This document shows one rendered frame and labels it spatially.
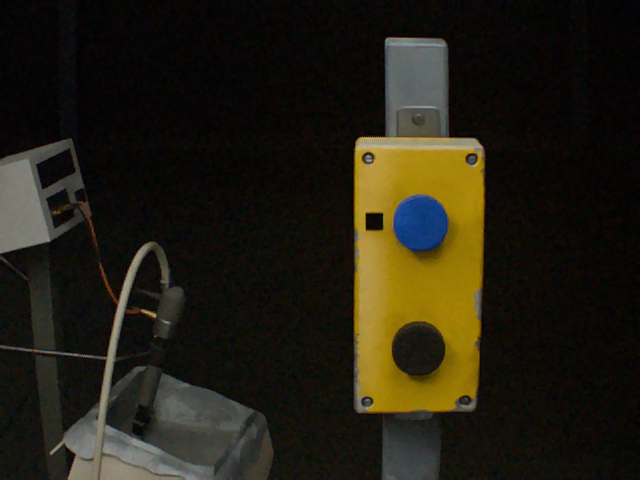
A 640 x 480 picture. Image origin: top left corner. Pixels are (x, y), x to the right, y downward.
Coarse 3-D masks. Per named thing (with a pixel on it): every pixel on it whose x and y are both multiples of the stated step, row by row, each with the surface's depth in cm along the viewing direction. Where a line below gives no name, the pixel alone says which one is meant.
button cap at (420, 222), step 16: (400, 208) 119; (416, 208) 119; (432, 208) 119; (400, 224) 119; (416, 224) 119; (432, 224) 119; (448, 224) 119; (400, 240) 120; (416, 240) 119; (432, 240) 119
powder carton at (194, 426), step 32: (128, 384) 283; (160, 384) 297; (96, 416) 263; (128, 416) 297; (160, 416) 300; (192, 416) 298; (224, 416) 296; (256, 416) 292; (128, 448) 259; (160, 448) 286; (192, 448) 287; (224, 448) 288; (256, 448) 283
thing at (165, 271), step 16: (144, 256) 246; (160, 256) 256; (128, 272) 243; (128, 288) 241; (112, 336) 239; (112, 352) 238; (112, 368) 238; (96, 432) 237; (96, 448) 237; (96, 464) 237
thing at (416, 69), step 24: (408, 48) 123; (432, 48) 123; (408, 72) 123; (432, 72) 123; (408, 96) 124; (432, 96) 124; (384, 432) 132; (408, 432) 132; (432, 432) 132; (384, 456) 133; (408, 456) 133; (432, 456) 133
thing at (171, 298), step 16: (160, 288) 261; (176, 288) 261; (160, 304) 261; (176, 304) 259; (160, 320) 261; (176, 320) 261; (160, 336) 261; (160, 368) 265; (144, 384) 266; (144, 400) 267; (144, 416) 268
